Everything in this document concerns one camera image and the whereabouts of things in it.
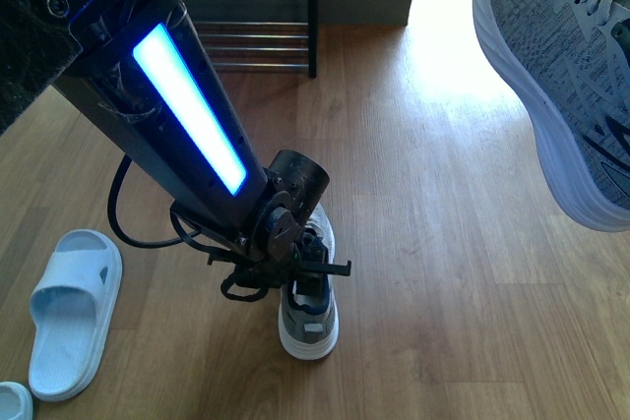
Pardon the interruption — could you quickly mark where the black metal shoe rack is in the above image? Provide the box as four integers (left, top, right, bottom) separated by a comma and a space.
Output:
184, 0, 319, 78

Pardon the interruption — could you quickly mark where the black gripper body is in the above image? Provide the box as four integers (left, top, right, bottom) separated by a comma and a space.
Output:
220, 204, 351, 292

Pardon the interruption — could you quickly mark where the light blue slide sandal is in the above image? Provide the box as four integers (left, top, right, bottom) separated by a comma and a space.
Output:
0, 382, 33, 420
29, 229, 123, 402

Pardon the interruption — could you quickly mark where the grey knit sneaker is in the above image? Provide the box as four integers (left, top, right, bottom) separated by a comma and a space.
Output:
277, 201, 341, 360
472, 0, 629, 232

